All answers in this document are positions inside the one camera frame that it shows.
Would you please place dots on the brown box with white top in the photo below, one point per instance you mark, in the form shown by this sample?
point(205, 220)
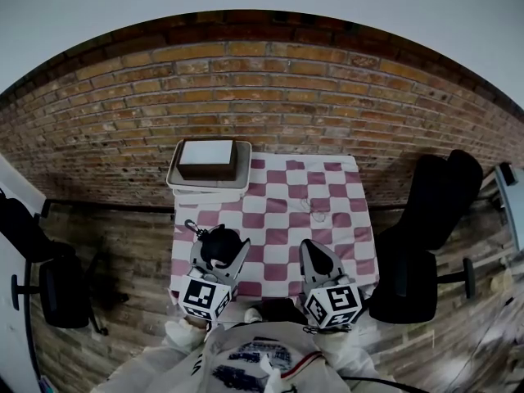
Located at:
point(209, 166)

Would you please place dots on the person in white printed shirt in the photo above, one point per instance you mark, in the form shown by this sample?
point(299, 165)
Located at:
point(245, 367)

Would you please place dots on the grey table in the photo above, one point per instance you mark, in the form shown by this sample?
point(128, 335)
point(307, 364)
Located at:
point(511, 203)

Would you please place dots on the white desk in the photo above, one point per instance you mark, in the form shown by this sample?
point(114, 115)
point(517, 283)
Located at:
point(12, 260)

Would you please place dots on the person's right forearm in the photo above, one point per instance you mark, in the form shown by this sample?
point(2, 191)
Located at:
point(344, 350)

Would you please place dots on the small teal pink object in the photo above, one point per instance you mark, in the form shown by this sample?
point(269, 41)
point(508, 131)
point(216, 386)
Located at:
point(47, 385)

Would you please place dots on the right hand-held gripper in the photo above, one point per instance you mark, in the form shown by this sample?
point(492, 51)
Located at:
point(335, 303)

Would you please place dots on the black office chair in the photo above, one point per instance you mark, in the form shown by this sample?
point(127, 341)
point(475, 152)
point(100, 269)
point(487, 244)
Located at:
point(65, 289)
point(434, 203)

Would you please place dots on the person's white shoe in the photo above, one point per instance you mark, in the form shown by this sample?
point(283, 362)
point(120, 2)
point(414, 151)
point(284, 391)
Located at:
point(253, 315)

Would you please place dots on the white plastic tray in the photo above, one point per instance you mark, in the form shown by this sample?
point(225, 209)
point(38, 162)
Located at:
point(204, 200)
point(243, 166)

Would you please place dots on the pink white checkered tablecloth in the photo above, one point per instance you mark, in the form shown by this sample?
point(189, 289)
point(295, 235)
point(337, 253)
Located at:
point(286, 203)

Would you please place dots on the person's left forearm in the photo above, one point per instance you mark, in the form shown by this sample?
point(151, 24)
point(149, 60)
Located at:
point(184, 336)

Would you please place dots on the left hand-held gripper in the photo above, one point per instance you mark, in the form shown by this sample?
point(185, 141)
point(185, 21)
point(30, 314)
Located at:
point(200, 295)

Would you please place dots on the black pouch with cord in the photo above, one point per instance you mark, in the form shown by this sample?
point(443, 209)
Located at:
point(223, 246)

